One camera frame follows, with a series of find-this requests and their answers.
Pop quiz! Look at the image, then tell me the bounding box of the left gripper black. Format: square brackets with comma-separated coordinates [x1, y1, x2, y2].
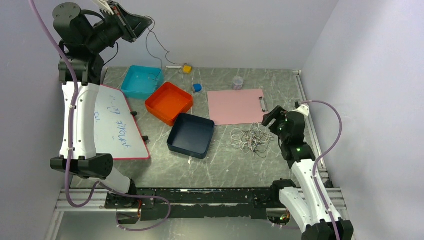
[87, 0, 155, 53]

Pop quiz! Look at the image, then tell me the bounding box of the orange plastic tray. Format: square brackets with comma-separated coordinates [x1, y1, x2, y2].
[145, 82, 194, 126]

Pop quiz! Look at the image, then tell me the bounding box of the teal plastic tray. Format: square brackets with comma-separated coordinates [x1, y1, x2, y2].
[120, 65, 164, 100]

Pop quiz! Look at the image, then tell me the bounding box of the blue cube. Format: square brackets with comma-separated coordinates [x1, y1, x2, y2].
[191, 83, 203, 93]

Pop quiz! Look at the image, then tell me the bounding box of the whiteboard with pink frame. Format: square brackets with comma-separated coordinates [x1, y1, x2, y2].
[60, 73, 151, 161]

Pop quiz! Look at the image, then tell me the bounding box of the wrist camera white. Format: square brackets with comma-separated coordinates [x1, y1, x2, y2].
[91, 0, 114, 15]
[294, 104, 310, 118]

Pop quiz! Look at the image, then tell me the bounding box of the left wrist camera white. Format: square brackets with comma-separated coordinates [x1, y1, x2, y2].
[91, 0, 114, 15]

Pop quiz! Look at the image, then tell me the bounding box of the aluminium frame rail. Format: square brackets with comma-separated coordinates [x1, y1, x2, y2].
[44, 187, 355, 240]

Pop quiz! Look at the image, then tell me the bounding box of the pink clipboard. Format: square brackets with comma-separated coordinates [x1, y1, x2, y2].
[207, 89, 268, 125]

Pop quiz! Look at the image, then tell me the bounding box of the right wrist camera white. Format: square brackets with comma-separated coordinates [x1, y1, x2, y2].
[294, 104, 310, 118]

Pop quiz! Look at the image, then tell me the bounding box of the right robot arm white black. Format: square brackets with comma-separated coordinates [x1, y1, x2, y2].
[261, 104, 354, 240]

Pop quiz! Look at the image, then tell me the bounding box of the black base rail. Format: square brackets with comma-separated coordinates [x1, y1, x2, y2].
[104, 187, 285, 221]

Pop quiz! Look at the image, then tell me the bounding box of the dark blue plastic tray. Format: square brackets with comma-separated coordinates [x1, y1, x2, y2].
[167, 113, 215, 159]

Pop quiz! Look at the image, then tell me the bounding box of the yellow cube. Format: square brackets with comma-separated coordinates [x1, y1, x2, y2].
[181, 64, 193, 74]

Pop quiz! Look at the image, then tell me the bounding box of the cable bundle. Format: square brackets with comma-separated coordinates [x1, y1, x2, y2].
[230, 122, 281, 159]

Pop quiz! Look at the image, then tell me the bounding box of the small clear plastic cup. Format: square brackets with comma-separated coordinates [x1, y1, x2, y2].
[232, 76, 244, 91]

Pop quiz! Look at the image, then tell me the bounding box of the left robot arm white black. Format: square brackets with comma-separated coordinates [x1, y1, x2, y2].
[50, 0, 153, 208]

